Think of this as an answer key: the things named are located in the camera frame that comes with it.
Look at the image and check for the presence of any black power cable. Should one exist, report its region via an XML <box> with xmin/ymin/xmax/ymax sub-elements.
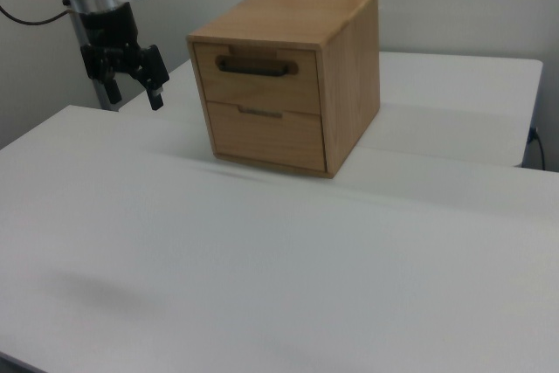
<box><xmin>528</xmin><ymin>127</ymin><xmax>547</xmax><ymax>170</ymax></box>

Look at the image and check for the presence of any wooden drawer without handle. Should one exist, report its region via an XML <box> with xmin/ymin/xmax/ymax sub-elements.
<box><xmin>204</xmin><ymin>100</ymin><xmax>328</xmax><ymax>172</ymax></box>

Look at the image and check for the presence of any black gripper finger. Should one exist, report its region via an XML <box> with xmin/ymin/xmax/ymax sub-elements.
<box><xmin>133</xmin><ymin>44</ymin><xmax>170</xmax><ymax>111</ymax></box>
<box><xmin>99</xmin><ymin>69</ymin><xmax>123</xmax><ymax>106</ymax></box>

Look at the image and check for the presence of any wooden two-drawer cabinet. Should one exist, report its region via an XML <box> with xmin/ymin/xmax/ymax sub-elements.
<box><xmin>186</xmin><ymin>0</ymin><xmax>379</xmax><ymax>180</ymax></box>

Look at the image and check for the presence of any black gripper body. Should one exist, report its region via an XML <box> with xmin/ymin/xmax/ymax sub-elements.
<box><xmin>79</xmin><ymin>2</ymin><xmax>148</xmax><ymax>82</ymax></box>

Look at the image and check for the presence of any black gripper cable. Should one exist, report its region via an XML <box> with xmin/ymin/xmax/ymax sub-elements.
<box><xmin>0</xmin><ymin>3</ymin><xmax>73</xmax><ymax>25</ymax></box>

